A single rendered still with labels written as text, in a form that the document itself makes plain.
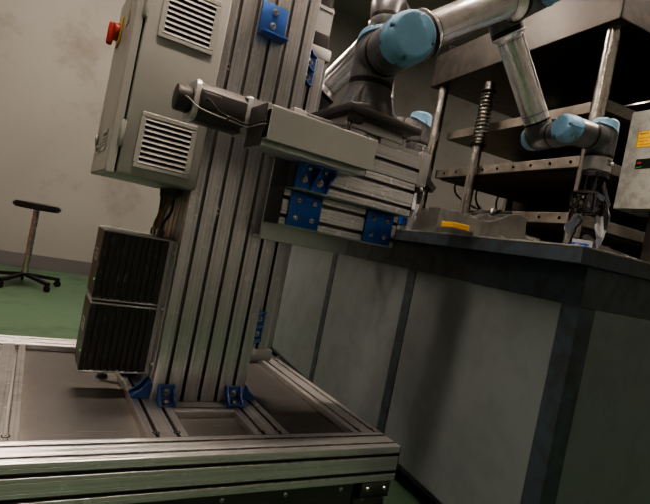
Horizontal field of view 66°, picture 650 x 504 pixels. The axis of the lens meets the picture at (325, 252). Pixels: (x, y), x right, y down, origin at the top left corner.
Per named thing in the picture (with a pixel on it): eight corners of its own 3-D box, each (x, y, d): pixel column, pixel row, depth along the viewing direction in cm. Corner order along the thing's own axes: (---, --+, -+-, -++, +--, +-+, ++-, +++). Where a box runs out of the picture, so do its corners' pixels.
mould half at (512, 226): (434, 234, 164) (442, 193, 164) (393, 230, 188) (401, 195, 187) (545, 260, 183) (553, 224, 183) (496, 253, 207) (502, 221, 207)
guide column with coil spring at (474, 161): (442, 314, 274) (489, 80, 272) (436, 312, 279) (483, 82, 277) (450, 315, 276) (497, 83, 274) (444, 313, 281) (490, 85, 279)
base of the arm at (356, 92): (355, 107, 122) (363, 67, 122) (325, 115, 135) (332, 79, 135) (403, 125, 130) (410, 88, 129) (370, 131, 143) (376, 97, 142)
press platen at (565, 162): (587, 166, 211) (589, 154, 211) (434, 178, 312) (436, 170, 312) (694, 203, 240) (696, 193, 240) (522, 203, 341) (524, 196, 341)
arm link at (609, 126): (582, 118, 144) (604, 126, 147) (575, 156, 145) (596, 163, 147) (606, 113, 137) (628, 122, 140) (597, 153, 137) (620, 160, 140)
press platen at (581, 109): (604, 109, 212) (606, 98, 212) (446, 139, 313) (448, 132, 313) (703, 151, 240) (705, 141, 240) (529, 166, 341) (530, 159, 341)
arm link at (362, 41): (381, 95, 140) (390, 47, 140) (404, 83, 127) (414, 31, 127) (341, 82, 136) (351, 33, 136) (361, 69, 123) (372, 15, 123)
